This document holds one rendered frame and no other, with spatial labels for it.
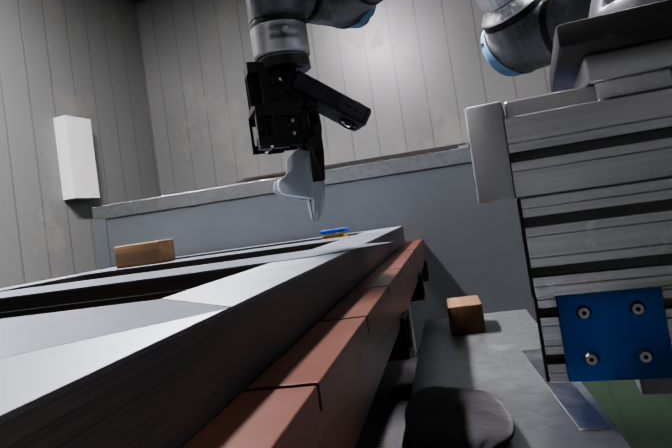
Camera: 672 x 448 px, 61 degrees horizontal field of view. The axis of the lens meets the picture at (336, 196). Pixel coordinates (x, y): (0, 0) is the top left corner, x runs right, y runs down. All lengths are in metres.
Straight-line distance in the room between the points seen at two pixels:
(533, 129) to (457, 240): 1.03
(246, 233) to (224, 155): 3.10
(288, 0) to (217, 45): 4.14
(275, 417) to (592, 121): 0.38
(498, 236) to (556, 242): 1.02
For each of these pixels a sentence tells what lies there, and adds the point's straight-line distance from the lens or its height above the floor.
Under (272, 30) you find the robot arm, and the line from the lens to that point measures 0.75.
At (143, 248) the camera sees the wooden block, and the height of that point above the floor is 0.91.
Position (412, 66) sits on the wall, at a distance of 4.25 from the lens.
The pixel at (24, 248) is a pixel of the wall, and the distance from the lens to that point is 3.97.
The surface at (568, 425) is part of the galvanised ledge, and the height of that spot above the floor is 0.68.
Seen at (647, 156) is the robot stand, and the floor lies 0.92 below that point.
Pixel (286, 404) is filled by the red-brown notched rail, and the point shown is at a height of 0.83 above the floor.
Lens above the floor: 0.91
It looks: 2 degrees up
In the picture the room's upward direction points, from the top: 8 degrees counter-clockwise
